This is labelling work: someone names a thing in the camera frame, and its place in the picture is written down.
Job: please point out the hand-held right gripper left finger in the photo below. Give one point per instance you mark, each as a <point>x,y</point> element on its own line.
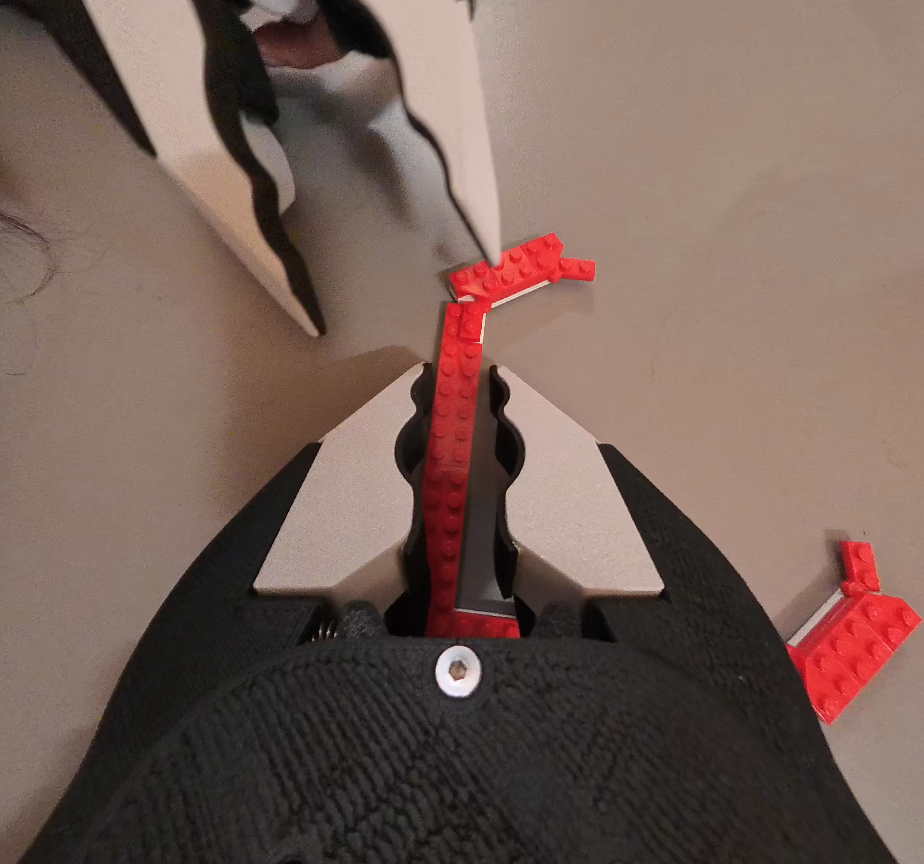
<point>325,517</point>

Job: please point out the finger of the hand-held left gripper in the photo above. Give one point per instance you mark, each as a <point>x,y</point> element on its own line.
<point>159,85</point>
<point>440,85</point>

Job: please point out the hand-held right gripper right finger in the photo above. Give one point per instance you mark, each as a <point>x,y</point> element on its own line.
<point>577,517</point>

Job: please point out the red lego corner frame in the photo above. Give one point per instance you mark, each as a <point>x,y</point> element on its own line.
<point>451,445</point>

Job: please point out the red angled lego section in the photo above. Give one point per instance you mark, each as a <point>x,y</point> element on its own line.
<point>520,265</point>

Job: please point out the red and white lego assembly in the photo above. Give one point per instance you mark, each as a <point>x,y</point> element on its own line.
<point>844,655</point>

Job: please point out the person's left hand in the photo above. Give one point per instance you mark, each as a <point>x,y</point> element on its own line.
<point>296,48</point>

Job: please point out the dark hair strands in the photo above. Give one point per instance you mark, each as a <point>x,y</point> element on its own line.
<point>8,225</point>

